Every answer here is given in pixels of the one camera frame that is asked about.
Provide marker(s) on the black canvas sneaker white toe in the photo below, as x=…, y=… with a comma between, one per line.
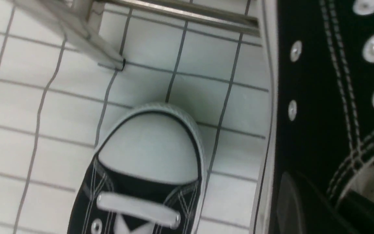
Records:
x=147, y=176

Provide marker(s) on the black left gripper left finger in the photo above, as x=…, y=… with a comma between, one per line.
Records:
x=301, y=209

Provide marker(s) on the black high-top canvas sneaker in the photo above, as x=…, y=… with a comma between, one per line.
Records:
x=320, y=56

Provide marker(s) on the metal shoe rack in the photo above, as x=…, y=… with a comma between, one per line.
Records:
x=100, y=28

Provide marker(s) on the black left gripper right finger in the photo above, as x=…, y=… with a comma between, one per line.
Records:
x=359, y=211

